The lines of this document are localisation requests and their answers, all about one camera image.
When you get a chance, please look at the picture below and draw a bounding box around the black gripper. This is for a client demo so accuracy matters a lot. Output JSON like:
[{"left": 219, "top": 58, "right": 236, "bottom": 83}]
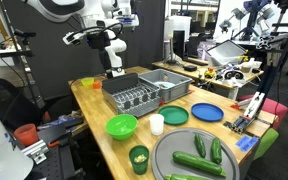
[{"left": 87, "top": 32, "right": 110, "bottom": 50}]

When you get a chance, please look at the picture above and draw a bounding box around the small green pepper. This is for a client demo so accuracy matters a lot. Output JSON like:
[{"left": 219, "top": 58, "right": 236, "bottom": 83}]
[{"left": 194, "top": 134, "right": 206, "bottom": 158}]

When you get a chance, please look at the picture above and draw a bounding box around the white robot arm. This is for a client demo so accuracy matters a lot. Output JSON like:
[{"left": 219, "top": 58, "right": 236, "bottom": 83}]
[{"left": 21, "top": 0, "right": 139, "bottom": 78}]

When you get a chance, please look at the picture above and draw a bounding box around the dark green plate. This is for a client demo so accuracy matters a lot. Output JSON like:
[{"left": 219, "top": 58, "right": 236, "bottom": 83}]
[{"left": 158, "top": 106, "right": 189, "bottom": 125}]

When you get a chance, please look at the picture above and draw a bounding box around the grey round tray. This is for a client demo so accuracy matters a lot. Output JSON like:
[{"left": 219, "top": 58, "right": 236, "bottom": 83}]
[{"left": 151, "top": 128, "right": 240, "bottom": 180}]

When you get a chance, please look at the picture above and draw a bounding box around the blue plate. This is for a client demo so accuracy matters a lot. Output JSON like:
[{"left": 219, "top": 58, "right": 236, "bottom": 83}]
[{"left": 191, "top": 103, "right": 224, "bottom": 122}]

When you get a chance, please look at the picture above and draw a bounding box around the green cucumber at tray edge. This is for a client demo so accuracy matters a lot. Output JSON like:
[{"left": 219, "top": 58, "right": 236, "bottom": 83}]
[{"left": 164, "top": 174, "right": 207, "bottom": 180}]

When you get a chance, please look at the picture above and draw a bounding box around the yellow-green small bowl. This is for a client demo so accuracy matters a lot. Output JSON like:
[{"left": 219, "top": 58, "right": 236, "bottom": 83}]
[{"left": 81, "top": 77, "right": 94, "bottom": 86}]

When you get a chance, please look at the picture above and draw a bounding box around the orange cube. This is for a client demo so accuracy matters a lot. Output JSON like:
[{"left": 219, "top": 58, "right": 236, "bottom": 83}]
[{"left": 92, "top": 81, "right": 101, "bottom": 89}]

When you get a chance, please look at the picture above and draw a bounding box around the grey dish rack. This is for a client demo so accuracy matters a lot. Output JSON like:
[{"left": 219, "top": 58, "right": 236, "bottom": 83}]
[{"left": 102, "top": 73, "right": 161, "bottom": 117}]

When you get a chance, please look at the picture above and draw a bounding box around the black computer monitor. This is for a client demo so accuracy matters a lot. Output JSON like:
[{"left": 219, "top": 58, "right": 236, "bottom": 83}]
[{"left": 173, "top": 31, "right": 200, "bottom": 62}]

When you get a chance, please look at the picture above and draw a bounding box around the grey plastic bin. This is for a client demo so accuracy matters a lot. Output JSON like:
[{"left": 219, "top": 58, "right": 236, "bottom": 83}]
[{"left": 139, "top": 69, "right": 192, "bottom": 103}]

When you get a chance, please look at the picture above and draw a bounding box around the bright green bowl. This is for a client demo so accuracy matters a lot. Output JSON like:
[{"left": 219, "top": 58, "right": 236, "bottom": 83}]
[{"left": 105, "top": 114, "right": 138, "bottom": 140}]

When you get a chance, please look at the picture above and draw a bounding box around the white plastic cup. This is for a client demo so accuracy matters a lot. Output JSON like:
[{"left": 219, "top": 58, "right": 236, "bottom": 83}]
[{"left": 149, "top": 114, "right": 164, "bottom": 135}]

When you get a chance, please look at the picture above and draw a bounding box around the yellow rubber duck toy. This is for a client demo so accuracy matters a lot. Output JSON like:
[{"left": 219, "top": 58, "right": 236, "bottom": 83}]
[{"left": 204, "top": 68, "right": 215, "bottom": 78}]

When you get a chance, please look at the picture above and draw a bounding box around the orange-red cup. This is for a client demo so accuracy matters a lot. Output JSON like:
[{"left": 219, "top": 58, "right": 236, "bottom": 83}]
[{"left": 14, "top": 124, "right": 39, "bottom": 146}]

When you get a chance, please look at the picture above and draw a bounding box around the grey laptop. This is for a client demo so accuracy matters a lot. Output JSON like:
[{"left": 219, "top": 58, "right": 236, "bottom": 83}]
[{"left": 207, "top": 40, "right": 245, "bottom": 67}]

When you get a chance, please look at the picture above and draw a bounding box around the dark green cup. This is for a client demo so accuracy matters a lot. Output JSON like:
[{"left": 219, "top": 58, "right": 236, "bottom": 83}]
[{"left": 129, "top": 145, "right": 149, "bottom": 175}]

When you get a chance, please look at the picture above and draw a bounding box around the wooden background desk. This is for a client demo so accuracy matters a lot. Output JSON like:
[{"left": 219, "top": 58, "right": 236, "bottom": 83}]
[{"left": 152, "top": 58, "right": 263, "bottom": 100}]

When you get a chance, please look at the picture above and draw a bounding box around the large long green cucumber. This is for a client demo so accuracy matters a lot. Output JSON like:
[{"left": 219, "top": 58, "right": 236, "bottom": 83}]
[{"left": 172, "top": 151, "right": 226, "bottom": 177}]

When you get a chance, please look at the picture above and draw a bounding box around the short green cucumber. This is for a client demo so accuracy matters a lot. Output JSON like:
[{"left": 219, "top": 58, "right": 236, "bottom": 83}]
[{"left": 211, "top": 138, "right": 222, "bottom": 164}]

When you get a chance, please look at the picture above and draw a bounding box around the blue tape patch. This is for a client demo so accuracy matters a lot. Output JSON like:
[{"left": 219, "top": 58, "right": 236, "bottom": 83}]
[{"left": 236, "top": 136, "right": 258, "bottom": 152}]

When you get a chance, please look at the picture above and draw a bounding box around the pink stool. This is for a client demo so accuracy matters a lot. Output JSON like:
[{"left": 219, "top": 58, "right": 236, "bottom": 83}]
[{"left": 237, "top": 94, "right": 288, "bottom": 131}]

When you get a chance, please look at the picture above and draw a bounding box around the green chair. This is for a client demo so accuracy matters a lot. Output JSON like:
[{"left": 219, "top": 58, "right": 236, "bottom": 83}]
[{"left": 254, "top": 128, "right": 279, "bottom": 160}]

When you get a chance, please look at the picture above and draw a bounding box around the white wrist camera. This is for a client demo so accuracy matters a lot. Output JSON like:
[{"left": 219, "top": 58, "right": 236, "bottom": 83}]
[{"left": 63, "top": 32, "right": 84, "bottom": 45}]

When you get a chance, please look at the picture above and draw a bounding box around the camera on tripod stand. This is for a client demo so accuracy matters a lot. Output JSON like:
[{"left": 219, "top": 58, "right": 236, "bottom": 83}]
[{"left": 0, "top": 29, "right": 44, "bottom": 108}]

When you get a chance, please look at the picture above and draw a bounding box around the aluminium camera mount rail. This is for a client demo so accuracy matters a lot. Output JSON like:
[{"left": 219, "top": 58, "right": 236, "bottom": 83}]
[{"left": 230, "top": 0, "right": 288, "bottom": 134}]

